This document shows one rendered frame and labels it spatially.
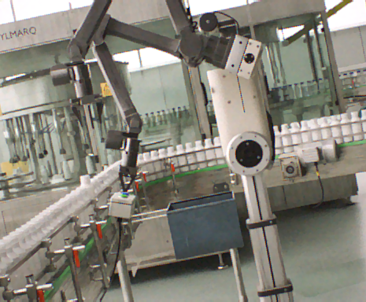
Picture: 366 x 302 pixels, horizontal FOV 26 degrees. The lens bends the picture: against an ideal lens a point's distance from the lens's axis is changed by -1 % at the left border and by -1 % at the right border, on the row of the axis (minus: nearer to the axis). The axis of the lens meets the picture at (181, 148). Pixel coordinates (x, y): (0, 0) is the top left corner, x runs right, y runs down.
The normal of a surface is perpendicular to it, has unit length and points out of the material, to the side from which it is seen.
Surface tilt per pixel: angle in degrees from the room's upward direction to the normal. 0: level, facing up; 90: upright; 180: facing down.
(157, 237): 89
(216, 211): 90
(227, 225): 90
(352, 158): 90
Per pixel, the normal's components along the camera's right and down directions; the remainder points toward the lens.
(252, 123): 0.00, 0.24
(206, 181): 0.08, 0.04
